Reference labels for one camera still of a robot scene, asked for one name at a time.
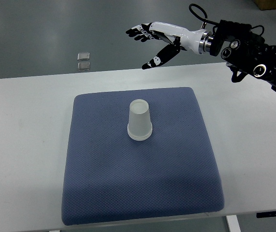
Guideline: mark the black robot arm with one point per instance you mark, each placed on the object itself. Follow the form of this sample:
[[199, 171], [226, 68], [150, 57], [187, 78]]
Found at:
[[245, 52]]

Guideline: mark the brown cardboard box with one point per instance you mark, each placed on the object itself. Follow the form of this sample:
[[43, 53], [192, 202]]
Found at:
[[266, 4]]

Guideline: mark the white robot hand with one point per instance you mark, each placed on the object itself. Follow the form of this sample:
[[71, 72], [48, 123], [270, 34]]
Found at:
[[197, 40]]

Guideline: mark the white table leg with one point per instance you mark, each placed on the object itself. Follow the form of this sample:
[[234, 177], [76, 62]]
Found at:
[[233, 224]]

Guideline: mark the blue mesh cushion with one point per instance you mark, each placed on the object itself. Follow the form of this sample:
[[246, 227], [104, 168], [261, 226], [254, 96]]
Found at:
[[111, 177]]

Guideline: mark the upper metal floor plate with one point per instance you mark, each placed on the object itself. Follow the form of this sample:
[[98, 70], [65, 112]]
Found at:
[[83, 56]]

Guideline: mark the white paper cup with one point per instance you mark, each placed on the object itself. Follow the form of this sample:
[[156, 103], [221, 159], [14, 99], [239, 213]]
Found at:
[[139, 122], [139, 138]]

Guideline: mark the black table control panel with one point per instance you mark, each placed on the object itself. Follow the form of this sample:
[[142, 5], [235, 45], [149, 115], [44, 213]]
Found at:
[[269, 214]]

